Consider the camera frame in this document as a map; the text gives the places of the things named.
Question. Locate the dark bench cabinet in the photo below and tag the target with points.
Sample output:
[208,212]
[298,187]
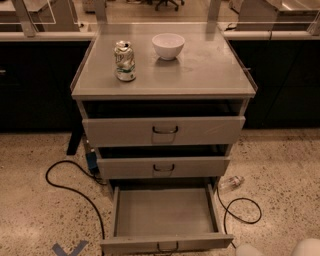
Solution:
[287,75]
[35,80]

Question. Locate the grey top drawer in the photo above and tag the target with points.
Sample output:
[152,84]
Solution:
[163,131]

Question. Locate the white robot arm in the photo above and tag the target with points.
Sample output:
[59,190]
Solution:
[306,247]

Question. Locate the black office chair base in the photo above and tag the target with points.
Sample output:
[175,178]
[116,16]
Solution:
[166,2]

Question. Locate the blue power adapter box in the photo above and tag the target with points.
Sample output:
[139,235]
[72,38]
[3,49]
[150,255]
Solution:
[91,159]

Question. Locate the crushed green soda can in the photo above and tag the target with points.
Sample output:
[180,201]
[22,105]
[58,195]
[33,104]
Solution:
[124,61]

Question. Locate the grey bottom drawer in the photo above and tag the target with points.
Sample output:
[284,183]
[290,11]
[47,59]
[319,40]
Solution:
[164,220]

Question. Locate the clear plastic bottle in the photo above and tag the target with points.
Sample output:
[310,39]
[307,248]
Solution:
[230,184]

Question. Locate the white ceramic bowl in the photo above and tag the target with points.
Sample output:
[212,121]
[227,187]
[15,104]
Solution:
[168,45]

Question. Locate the dark right bench cabinet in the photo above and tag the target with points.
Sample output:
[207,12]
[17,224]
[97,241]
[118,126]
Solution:
[287,75]

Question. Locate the dark left bench cabinet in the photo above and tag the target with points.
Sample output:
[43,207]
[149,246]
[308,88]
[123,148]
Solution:
[35,80]

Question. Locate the grey metal drawer cabinet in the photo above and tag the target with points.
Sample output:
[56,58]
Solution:
[204,80]

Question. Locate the grey drawer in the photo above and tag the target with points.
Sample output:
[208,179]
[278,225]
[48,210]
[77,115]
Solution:
[163,131]
[168,167]
[164,220]

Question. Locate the grey middle drawer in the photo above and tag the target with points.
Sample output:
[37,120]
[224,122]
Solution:
[168,167]

